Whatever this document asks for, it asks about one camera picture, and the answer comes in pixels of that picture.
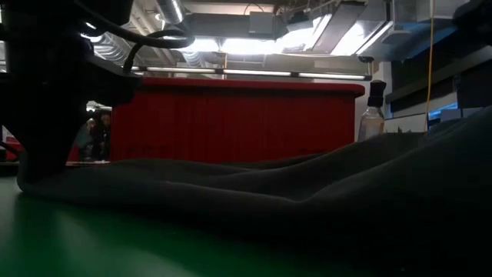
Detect pale rectangular panel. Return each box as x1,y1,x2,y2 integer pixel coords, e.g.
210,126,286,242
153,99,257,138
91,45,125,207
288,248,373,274
440,108,484,122

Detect black garment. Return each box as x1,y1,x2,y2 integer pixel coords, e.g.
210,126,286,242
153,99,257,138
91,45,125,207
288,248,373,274
17,107,492,277

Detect red plastic laundry bin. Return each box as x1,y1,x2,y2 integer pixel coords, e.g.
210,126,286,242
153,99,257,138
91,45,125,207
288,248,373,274
109,76,366,165

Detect person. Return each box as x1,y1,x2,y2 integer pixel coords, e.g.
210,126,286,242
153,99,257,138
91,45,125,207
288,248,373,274
75,109,113,162

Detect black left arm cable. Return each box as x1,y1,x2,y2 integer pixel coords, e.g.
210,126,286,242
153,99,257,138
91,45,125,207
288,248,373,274
72,0,195,74

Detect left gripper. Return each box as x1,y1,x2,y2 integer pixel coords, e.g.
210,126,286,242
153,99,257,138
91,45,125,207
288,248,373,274
0,0,141,184

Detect clear spray bottle black top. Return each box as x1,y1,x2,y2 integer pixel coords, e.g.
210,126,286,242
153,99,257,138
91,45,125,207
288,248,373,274
357,79,387,144

